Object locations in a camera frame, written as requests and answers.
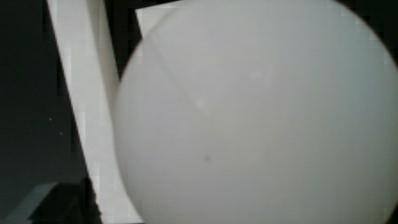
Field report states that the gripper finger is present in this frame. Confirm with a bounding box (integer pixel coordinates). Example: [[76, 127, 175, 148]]
[[0, 182, 96, 224]]

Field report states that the white lamp bulb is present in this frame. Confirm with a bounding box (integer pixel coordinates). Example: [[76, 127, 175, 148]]
[[113, 0, 398, 224]]

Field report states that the white lamp base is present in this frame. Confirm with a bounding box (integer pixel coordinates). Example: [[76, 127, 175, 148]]
[[135, 1, 183, 40]]

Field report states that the white border wall frame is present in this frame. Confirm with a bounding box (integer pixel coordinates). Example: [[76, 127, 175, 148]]
[[46, 0, 143, 224]]

